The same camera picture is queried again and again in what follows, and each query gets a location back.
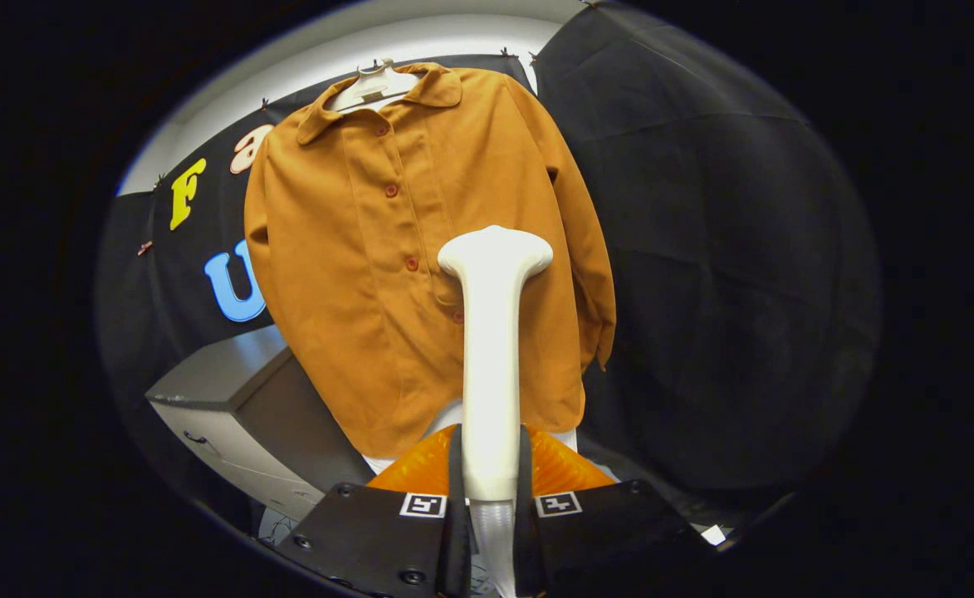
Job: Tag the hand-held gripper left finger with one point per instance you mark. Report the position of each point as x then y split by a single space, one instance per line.
456 531

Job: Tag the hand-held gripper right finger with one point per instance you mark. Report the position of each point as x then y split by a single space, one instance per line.
524 531

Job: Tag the white garment steamer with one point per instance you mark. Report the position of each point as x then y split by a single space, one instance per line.
491 374

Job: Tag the orange button shirt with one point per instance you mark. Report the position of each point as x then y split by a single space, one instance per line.
354 291

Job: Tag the white plastic clothes hanger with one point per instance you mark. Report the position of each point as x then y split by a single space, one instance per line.
374 87

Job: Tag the grey drawer cabinet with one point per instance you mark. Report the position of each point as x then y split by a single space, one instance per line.
221 374

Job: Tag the black backdrop cloth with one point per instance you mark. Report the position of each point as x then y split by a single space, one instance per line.
744 291

